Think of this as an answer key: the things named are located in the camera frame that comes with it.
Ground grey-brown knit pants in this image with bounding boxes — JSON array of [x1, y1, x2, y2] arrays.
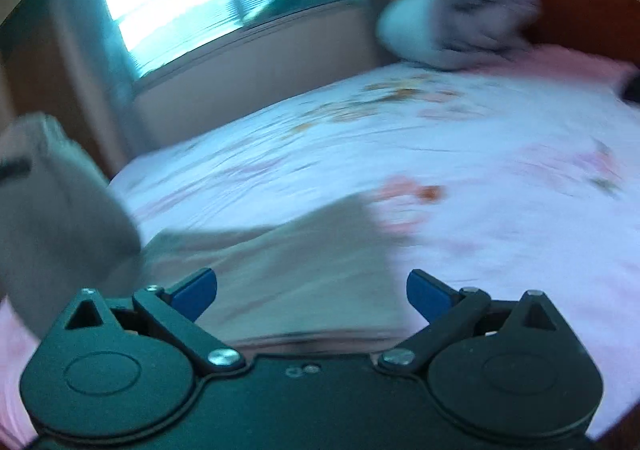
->
[[1, 114, 407, 350]]

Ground pink floral bed sheet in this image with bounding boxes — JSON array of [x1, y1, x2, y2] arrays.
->
[[1, 46, 639, 449]]

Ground dark brown wooden door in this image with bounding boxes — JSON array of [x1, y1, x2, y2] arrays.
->
[[1, 0, 115, 177]]

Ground rolled lilac blue quilt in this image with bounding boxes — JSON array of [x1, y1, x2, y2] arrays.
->
[[376, 0, 541, 70]]

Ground left grey-blue curtain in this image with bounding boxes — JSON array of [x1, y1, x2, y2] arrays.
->
[[62, 0, 154, 157]]

